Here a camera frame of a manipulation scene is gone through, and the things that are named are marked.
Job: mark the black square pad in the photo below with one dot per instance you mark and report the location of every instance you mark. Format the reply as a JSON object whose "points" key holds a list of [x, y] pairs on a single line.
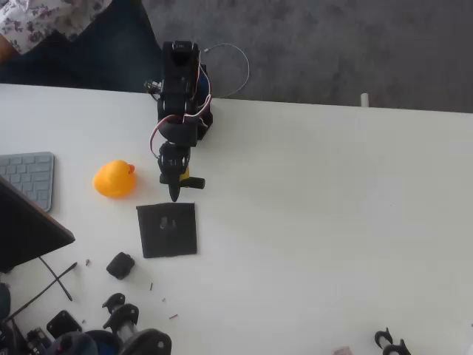
{"points": [[166, 240]]}

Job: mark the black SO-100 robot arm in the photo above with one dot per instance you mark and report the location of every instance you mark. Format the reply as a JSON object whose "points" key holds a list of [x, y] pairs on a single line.
{"points": [[177, 77]]}

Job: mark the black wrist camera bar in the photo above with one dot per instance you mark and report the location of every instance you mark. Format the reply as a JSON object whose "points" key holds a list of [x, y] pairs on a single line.
{"points": [[196, 182]]}

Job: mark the yellow rubber duck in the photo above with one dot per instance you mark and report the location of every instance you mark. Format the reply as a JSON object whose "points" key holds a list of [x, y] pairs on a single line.
{"points": [[112, 181]]}

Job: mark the black servo motor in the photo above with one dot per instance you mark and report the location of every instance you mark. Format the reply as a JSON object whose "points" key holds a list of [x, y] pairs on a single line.
{"points": [[120, 266]]}

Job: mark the black square mounting plate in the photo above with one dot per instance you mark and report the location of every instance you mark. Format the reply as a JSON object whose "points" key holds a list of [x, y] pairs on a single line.
{"points": [[63, 324]]}

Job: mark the white post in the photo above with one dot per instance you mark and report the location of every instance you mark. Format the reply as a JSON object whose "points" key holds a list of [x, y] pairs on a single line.
{"points": [[364, 100]]}

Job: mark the black circuit board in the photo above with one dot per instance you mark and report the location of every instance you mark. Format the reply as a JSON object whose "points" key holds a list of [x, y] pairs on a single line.
{"points": [[37, 338]]}

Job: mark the floral white shirt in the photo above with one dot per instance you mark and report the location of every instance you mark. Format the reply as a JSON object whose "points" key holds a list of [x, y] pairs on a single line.
{"points": [[37, 15]]}

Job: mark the dark laptop screen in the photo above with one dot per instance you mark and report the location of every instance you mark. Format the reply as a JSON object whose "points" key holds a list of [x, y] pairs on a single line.
{"points": [[22, 233]]}

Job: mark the small motor controller board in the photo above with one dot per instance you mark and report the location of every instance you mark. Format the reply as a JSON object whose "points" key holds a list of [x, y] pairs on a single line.
{"points": [[151, 86]]}

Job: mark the person forearm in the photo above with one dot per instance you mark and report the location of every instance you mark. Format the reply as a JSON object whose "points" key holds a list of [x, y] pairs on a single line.
{"points": [[4, 50]]}

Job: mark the grey keyboard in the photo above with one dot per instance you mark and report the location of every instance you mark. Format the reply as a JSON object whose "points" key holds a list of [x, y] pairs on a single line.
{"points": [[29, 174]]}

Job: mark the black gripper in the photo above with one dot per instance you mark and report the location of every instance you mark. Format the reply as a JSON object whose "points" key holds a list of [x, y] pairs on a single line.
{"points": [[172, 173]]}

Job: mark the dark blue round object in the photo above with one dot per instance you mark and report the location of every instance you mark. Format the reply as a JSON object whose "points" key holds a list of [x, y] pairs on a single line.
{"points": [[3, 301]]}

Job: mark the black thin probe tool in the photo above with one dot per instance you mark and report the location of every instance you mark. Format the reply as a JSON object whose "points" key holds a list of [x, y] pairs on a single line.
{"points": [[70, 268], [67, 294]]}

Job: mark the black hooked clamp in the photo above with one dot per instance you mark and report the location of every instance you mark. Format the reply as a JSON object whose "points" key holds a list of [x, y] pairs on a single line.
{"points": [[382, 338]]}

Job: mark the person in floral shirt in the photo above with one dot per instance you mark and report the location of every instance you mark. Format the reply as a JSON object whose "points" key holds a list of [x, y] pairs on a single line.
{"points": [[103, 55]]}

